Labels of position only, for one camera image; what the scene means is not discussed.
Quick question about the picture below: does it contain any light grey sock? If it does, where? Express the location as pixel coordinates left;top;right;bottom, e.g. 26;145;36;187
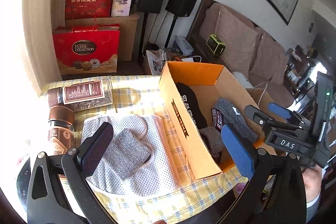
103;128;151;180

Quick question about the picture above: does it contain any brown label jar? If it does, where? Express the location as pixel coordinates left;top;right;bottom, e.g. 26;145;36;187
47;106;75;156
47;79;113;112

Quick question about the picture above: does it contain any snickers candy bar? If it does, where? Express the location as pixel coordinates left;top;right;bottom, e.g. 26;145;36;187
211;108;226;132

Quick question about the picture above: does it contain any white mesh vest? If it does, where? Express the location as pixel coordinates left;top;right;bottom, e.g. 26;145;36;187
81;114;181;197

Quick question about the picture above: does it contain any black sock white text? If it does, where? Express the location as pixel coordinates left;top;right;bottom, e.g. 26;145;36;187
175;83;207;129

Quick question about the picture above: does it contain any dark grey knit sock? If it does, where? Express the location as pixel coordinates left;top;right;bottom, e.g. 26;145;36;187
213;97;258;143

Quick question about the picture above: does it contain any person's right hand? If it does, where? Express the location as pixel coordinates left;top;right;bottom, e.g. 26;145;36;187
302;165;322;203

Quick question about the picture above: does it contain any brown cardboard clutter box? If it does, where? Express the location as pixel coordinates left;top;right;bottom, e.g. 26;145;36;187
246;88;273;115

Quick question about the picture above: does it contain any white round device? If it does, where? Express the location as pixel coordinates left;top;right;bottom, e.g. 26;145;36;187
232;72;253;89

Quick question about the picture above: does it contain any orange cardboard fruit box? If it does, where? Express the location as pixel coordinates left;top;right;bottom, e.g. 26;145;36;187
159;61;273;179

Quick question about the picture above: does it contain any yellow plaid tablecloth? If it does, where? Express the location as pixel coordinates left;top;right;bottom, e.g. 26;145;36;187
40;74;249;224

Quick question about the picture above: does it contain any green portable radio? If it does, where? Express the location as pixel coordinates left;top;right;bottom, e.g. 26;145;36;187
206;34;226;56

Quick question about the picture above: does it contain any beige sofa cushion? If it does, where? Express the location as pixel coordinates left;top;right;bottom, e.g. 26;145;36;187
215;5;257;76

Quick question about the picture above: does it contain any brown sofa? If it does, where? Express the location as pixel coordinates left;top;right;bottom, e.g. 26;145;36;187
187;0;294;108

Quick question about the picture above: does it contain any red chocolate gift bag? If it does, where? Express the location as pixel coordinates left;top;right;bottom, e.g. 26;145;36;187
53;24;120;75

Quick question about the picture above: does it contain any white blue small box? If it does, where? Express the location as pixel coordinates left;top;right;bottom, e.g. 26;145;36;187
173;35;194;56

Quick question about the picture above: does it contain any brown cardboard carton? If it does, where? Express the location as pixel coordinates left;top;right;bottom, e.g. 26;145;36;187
66;13;139;61

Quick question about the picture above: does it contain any right black speaker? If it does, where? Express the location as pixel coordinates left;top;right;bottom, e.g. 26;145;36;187
165;0;197;48

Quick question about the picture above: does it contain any white tissue roll pack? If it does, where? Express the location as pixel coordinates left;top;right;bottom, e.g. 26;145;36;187
110;0;131;17

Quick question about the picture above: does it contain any beige curtain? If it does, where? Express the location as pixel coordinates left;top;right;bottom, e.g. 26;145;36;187
22;0;66;94

